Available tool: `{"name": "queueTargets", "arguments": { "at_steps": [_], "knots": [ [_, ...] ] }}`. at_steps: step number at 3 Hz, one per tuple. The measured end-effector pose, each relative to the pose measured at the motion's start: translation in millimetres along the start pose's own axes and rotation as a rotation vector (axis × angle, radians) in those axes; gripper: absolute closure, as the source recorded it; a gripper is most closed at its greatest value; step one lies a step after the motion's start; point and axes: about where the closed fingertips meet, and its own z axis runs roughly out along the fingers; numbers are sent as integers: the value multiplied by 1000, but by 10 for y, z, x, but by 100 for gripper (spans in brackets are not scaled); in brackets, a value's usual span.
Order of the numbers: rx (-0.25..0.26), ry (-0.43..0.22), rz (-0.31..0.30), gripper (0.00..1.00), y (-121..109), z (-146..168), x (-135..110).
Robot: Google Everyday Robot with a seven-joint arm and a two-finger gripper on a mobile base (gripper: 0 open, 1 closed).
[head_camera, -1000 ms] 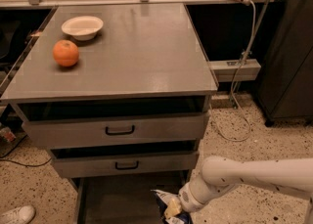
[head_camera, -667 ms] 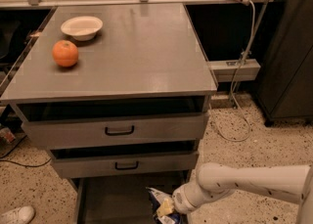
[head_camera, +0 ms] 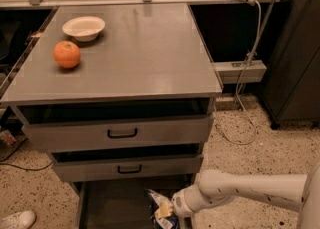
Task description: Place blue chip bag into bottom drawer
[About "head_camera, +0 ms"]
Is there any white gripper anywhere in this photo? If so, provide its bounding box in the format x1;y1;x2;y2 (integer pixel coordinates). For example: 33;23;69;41
154;186;200;220

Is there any white shoe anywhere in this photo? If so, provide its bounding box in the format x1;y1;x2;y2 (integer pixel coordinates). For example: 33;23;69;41
0;210;36;229

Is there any blue chip bag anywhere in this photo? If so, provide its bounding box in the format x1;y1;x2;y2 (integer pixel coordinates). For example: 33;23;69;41
146;189;180;229

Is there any black floor cable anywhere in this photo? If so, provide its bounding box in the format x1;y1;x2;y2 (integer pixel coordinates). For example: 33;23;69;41
0;137;54;172

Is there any orange fruit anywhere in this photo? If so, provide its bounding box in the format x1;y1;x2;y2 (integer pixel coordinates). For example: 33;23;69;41
53;41;81;69

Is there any bottom drawer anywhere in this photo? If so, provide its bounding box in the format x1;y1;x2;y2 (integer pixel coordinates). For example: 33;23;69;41
74;175;191;229

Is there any white bowl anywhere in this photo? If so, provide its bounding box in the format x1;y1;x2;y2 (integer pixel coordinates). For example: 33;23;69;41
62;16;105;42

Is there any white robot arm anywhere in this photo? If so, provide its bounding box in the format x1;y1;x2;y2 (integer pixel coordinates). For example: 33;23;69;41
148;163;320;229

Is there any white cable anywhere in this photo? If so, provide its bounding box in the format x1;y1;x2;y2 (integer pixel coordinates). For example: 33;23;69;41
214;0;264;146

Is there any middle drawer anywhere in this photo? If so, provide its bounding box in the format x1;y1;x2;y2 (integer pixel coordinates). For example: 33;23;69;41
53;144;203;182

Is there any top drawer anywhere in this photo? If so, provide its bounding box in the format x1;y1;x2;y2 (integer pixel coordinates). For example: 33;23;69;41
18;98;213;152

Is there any drawer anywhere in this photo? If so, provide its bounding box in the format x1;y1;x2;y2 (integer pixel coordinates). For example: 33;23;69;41
74;175;191;229
18;98;213;152
53;144;203;182

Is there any grey drawer cabinet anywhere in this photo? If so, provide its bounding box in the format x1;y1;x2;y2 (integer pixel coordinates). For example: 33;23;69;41
0;3;224;229

